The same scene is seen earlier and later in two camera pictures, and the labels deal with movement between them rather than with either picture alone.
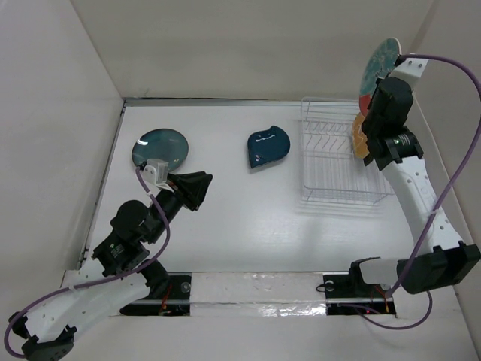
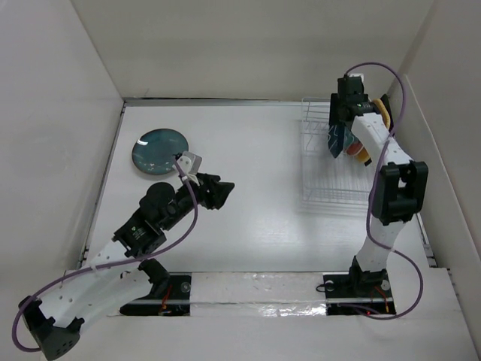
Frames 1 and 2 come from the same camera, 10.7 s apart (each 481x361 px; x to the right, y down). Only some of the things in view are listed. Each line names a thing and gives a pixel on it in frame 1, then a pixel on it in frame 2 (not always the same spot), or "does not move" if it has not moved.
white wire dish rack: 330,170 does not move
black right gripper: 378,83 to 335,104
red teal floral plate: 379,65 to 351,143
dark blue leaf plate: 267,146 to 336,139
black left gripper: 195,184 to 209,183
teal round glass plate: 163,144 does not move
